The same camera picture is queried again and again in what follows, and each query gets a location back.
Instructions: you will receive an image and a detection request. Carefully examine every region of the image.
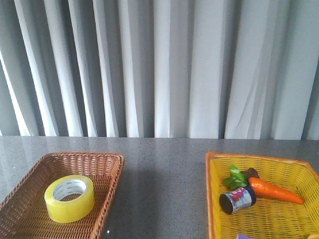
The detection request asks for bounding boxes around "white pleated curtain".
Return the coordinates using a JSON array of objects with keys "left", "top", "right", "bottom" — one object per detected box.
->
[{"left": 0, "top": 0, "right": 319, "bottom": 140}]

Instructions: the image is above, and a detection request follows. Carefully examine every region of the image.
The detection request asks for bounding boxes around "small labelled can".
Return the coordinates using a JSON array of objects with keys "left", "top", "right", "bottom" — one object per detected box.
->
[{"left": 219, "top": 186, "right": 256, "bottom": 214}]

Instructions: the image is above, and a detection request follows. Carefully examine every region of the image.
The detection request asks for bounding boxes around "yellow tape roll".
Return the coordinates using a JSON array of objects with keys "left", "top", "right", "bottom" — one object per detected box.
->
[{"left": 44, "top": 175, "right": 95, "bottom": 223}]

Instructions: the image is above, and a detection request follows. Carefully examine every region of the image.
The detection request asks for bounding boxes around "yellow woven basket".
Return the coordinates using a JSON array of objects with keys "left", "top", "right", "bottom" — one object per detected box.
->
[{"left": 206, "top": 152, "right": 319, "bottom": 239}]

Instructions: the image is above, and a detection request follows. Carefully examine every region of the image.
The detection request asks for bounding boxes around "brown wicker basket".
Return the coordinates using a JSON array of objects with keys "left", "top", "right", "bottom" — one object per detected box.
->
[{"left": 0, "top": 152, "right": 125, "bottom": 239}]

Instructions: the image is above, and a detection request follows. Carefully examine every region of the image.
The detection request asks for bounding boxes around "purple foam block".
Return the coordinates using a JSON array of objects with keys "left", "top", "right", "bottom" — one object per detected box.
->
[{"left": 236, "top": 234, "right": 253, "bottom": 239}]

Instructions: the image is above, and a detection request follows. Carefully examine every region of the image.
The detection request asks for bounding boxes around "green toy leaf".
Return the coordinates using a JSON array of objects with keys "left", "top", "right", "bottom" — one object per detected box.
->
[{"left": 223, "top": 164, "right": 249, "bottom": 189}]

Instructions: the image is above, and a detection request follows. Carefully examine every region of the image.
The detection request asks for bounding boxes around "orange toy carrot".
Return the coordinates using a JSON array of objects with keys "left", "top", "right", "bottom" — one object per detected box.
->
[{"left": 241, "top": 168, "right": 304, "bottom": 205}]

